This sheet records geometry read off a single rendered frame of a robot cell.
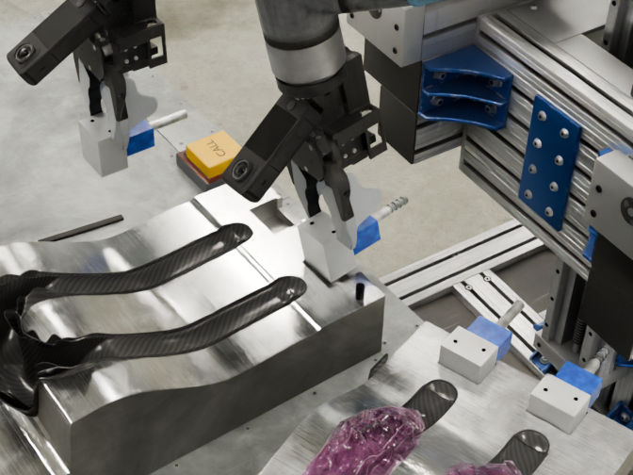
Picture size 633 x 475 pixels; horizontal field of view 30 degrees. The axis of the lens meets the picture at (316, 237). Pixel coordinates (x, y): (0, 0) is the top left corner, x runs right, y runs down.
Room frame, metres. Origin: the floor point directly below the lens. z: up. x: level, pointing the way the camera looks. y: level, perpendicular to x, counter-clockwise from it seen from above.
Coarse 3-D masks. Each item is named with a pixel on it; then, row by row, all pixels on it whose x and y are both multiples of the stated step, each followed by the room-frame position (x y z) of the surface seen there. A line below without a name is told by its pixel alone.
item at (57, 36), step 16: (80, 0) 1.12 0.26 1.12; (48, 16) 1.12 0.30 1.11; (64, 16) 1.11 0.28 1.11; (80, 16) 1.10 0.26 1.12; (96, 16) 1.10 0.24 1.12; (32, 32) 1.11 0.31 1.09; (48, 32) 1.10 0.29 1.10; (64, 32) 1.09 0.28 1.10; (80, 32) 1.09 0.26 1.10; (16, 48) 1.09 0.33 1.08; (32, 48) 1.08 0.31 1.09; (48, 48) 1.08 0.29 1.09; (64, 48) 1.08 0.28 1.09; (16, 64) 1.07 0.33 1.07; (32, 64) 1.06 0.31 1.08; (48, 64) 1.07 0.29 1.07; (32, 80) 1.06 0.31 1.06
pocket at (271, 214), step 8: (272, 200) 1.07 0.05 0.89; (280, 200) 1.08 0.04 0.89; (256, 208) 1.06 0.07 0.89; (264, 208) 1.07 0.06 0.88; (272, 208) 1.07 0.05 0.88; (280, 208) 1.07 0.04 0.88; (256, 216) 1.06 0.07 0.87; (264, 216) 1.07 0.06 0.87; (272, 216) 1.07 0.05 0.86; (280, 216) 1.07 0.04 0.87; (288, 216) 1.06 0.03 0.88; (264, 224) 1.06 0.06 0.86; (272, 224) 1.06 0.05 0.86; (280, 224) 1.06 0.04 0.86; (288, 224) 1.05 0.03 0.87; (272, 232) 1.04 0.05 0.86
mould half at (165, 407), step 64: (0, 256) 0.91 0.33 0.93; (64, 256) 0.94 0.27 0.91; (128, 256) 0.97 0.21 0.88; (256, 256) 0.97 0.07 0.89; (64, 320) 0.82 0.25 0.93; (128, 320) 0.85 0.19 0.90; (192, 320) 0.88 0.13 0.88; (320, 320) 0.87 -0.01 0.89; (64, 384) 0.74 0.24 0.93; (128, 384) 0.75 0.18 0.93; (192, 384) 0.78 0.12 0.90; (256, 384) 0.82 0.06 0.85; (0, 448) 0.72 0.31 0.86; (64, 448) 0.70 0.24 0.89; (128, 448) 0.73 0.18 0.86; (192, 448) 0.77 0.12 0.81
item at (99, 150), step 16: (176, 112) 1.18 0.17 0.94; (80, 128) 1.12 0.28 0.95; (96, 128) 1.11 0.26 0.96; (144, 128) 1.13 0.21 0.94; (96, 144) 1.09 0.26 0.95; (112, 144) 1.10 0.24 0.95; (128, 144) 1.11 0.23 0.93; (144, 144) 1.13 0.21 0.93; (96, 160) 1.10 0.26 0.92; (112, 160) 1.10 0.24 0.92
